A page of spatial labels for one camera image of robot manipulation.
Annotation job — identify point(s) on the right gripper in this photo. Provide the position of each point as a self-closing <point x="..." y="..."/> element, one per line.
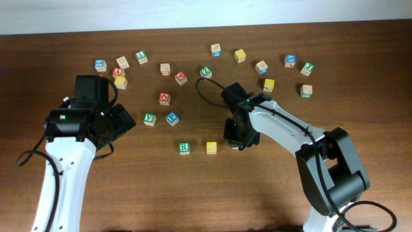
<point x="228" y="132"/>

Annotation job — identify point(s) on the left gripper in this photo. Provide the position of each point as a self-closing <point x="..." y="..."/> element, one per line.
<point x="122" y="119"/>

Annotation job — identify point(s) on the green R letter block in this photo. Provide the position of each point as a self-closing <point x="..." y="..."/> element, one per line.
<point x="184" y="148"/>

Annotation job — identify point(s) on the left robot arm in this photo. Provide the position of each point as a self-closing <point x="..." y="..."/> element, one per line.
<point x="74" y="133"/>

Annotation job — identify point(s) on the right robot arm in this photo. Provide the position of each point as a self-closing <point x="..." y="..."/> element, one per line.
<point x="330" y="169"/>

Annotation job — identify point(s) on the green V letter block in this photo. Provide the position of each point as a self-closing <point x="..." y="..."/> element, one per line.
<point x="149" y="119"/>

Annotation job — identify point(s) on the yellow block under A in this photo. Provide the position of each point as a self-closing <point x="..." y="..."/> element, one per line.
<point x="120" y="82"/>

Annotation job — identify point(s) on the red A block left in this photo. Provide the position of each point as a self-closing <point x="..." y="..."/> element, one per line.
<point x="118" y="72"/>

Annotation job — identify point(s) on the red a block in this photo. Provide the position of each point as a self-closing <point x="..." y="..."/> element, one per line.
<point x="118" y="72"/>
<point x="181" y="78"/>

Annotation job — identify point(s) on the yellow block right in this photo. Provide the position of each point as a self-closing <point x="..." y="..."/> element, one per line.
<point x="268" y="85"/>

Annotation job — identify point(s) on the red Q letter block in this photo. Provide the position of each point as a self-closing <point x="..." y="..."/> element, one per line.
<point x="164" y="99"/>

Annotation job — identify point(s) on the blue S block top left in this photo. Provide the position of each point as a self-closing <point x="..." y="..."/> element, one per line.
<point x="100" y="65"/>

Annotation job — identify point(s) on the blue P letter block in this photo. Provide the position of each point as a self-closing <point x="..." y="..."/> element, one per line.
<point x="172" y="118"/>

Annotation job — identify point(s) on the plain wooden block top left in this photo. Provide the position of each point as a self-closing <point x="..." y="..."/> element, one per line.
<point x="122" y="62"/>

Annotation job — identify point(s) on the green Z letter block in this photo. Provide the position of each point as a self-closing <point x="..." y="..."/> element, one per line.
<point x="206" y="72"/>

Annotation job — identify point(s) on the wooden block right of top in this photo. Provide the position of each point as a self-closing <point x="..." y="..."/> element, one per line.
<point x="261" y="67"/>

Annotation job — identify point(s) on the green L letter block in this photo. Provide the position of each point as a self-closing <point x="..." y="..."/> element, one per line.
<point x="141" y="57"/>

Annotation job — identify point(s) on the red A block centre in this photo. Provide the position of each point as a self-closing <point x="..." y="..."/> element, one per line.
<point x="181" y="78"/>

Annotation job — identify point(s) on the yellow block top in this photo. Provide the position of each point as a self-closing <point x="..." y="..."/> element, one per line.
<point x="240" y="55"/>

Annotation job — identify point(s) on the wooden block red side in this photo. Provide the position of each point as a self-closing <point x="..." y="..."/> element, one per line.
<point x="165" y="69"/>

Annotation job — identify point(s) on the wooden block blue side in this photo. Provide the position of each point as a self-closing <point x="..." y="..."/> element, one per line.
<point x="216" y="50"/>

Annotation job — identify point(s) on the wooden block green side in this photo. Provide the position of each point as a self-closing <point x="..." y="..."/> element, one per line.
<point x="306" y="91"/>

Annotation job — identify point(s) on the blue X letter block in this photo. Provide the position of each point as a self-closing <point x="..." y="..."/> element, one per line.
<point x="290" y="60"/>

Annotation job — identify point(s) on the green J letter block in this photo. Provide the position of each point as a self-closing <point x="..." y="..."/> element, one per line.
<point x="307" y="68"/>

